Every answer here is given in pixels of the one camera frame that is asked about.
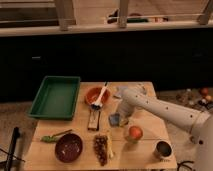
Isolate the blue sponge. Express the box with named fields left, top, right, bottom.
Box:
left=108, top=113, right=128, bottom=127

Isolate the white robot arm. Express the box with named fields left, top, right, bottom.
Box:
left=117, top=88, right=213, bottom=171

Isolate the green plastic tray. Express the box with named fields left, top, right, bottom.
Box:
left=29, top=76, right=81, bottom=120

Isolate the red apple toy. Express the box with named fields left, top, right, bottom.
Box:
left=126, top=126, right=143, bottom=143

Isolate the white dish brush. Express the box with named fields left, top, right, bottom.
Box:
left=91, top=83, right=108, bottom=110

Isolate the yellow corn toy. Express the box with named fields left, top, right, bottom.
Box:
left=107, top=131, right=114, bottom=159

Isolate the wooden block with metal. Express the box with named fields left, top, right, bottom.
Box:
left=87, top=110, right=100, bottom=131

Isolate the orange bowl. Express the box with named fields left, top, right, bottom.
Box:
left=84, top=87, right=110, bottom=105

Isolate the brown grape bunch toy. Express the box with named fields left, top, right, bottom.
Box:
left=93, top=135, right=108, bottom=166

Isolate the metal can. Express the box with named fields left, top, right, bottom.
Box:
left=153, top=141, right=172, bottom=160

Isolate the dark red bowl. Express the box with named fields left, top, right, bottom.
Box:
left=55, top=133, right=83, bottom=163

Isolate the green toy vegetable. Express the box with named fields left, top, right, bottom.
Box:
left=40, top=129, right=72, bottom=143

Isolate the black stand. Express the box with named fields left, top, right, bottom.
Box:
left=0, top=127, right=23, bottom=171

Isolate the white wooden railing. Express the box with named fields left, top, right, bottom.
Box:
left=0, top=0, right=213, bottom=37

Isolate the black cable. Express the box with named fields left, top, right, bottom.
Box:
left=176, top=160, right=198, bottom=171

